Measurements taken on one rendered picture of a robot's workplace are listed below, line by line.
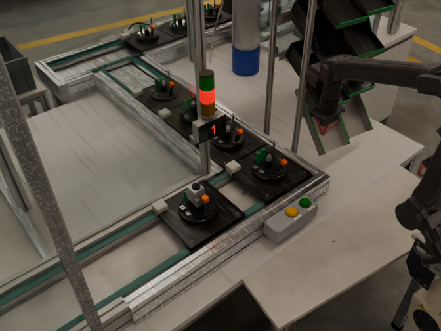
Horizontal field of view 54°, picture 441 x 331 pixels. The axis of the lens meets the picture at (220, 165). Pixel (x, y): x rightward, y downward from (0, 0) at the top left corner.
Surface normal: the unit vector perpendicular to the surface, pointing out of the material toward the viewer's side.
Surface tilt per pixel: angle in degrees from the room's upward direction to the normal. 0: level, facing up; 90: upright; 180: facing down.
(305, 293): 0
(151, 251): 0
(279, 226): 0
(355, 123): 45
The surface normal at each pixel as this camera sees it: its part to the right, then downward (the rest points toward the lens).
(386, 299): -0.01, -0.75
